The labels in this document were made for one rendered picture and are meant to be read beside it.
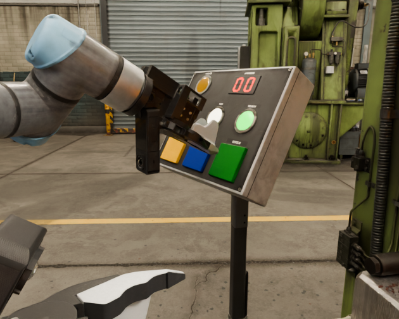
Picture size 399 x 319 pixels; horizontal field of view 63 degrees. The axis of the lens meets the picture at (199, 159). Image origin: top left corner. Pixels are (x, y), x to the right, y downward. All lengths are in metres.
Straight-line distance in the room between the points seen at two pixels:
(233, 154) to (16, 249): 0.52
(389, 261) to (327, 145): 4.83
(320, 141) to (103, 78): 4.87
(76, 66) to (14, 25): 8.70
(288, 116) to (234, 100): 0.14
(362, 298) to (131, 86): 0.43
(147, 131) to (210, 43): 7.69
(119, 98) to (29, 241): 0.33
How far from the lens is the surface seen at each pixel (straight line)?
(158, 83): 0.55
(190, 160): 0.76
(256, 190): 0.65
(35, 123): 0.51
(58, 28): 0.48
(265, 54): 5.19
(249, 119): 0.69
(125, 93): 0.50
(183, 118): 0.57
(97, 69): 0.49
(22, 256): 0.20
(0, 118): 0.47
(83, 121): 8.60
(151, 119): 0.54
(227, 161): 0.67
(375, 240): 0.77
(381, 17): 0.79
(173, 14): 8.29
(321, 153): 5.32
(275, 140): 0.67
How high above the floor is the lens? 1.16
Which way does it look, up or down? 13 degrees down
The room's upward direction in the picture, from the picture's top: straight up
